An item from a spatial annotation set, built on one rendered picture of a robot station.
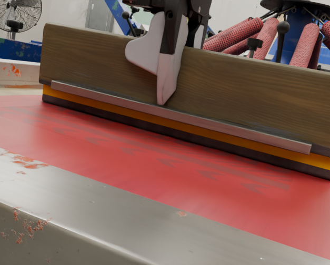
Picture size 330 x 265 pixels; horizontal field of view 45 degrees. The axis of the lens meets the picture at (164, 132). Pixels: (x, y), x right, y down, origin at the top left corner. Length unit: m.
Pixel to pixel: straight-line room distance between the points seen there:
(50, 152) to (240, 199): 0.14
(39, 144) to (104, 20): 5.27
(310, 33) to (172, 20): 0.96
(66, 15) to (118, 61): 5.61
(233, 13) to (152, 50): 4.62
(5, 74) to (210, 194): 0.40
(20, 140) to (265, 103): 0.22
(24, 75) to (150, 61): 0.27
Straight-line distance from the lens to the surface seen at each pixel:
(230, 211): 0.25
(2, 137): 0.33
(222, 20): 5.04
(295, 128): 0.39
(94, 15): 5.66
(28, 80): 0.64
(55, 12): 6.18
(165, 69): 0.39
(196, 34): 0.44
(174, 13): 0.39
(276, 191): 0.32
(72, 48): 0.48
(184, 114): 0.40
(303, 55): 1.21
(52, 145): 0.32
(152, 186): 0.26
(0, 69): 0.59
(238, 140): 0.41
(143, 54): 0.41
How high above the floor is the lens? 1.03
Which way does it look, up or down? 10 degrees down
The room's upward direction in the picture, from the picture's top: 11 degrees clockwise
